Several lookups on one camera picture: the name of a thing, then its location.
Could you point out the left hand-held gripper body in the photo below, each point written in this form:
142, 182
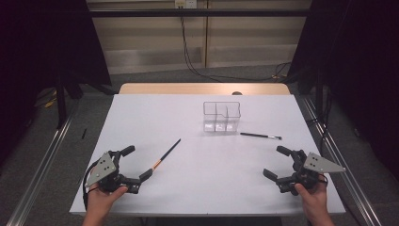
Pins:
102, 169

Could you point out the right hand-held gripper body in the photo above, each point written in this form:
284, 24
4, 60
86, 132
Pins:
316, 164

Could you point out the black makeup brush orange ferrule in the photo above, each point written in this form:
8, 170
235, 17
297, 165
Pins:
167, 153

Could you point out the black makeup brush silver ferrule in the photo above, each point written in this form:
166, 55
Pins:
254, 135

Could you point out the clear plastic organizer box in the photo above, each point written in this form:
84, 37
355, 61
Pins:
221, 117

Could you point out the person's left hand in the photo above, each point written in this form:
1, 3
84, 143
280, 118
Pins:
100, 201

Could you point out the person's right hand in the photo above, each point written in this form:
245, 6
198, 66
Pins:
315, 199

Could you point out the white table cover sheet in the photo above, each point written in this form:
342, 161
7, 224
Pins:
194, 182

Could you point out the dark round table grommet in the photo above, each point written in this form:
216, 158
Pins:
236, 93

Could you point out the wooden table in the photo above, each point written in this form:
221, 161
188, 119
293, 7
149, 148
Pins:
188, 88

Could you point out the dark curtain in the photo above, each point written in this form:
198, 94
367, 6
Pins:
360, 62
37, 47

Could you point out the aluminium floor rail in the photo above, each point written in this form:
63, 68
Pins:
40, 175
348, 182

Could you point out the black metal stand post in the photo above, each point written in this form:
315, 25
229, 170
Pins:
319, 94
61, 103

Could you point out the black horizontal frame bar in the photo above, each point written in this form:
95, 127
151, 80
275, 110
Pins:
188, 12

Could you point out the white wall socket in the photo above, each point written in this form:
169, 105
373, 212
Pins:
185, 3

